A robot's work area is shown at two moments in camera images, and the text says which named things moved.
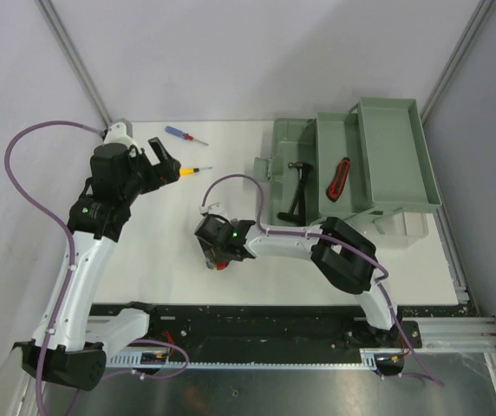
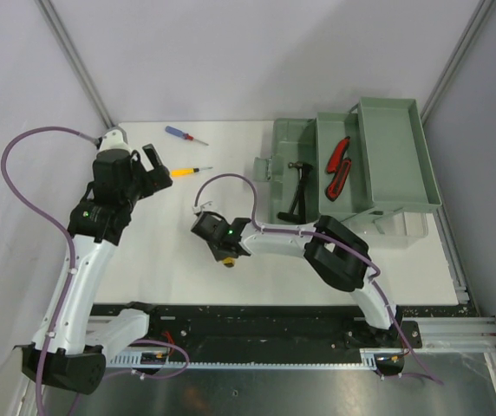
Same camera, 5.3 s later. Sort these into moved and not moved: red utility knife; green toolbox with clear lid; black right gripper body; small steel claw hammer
Moved: red utility knife
Not moved: small steel claw hammer; green toolbox with clear lid; black right gripper body
